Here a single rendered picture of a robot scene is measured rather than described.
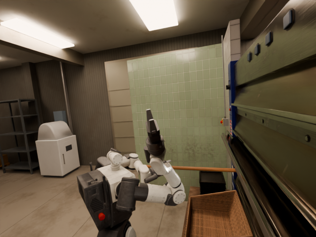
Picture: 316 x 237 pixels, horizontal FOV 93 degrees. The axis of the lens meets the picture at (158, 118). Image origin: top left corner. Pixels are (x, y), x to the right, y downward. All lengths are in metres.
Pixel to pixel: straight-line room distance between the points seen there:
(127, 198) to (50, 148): 4.29
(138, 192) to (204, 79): 2.07
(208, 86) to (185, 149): 1.11
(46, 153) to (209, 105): 4.33
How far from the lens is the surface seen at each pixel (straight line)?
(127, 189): 0.84
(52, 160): 5.06
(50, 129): 4.91
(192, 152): 2.71
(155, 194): 0.90
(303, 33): 0.67
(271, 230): 0.58
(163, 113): 2.65
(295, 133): 0.70
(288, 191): 0.70
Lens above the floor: 1.79
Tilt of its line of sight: 6 degrees down
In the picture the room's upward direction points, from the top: 5 degrees counter-clockwise
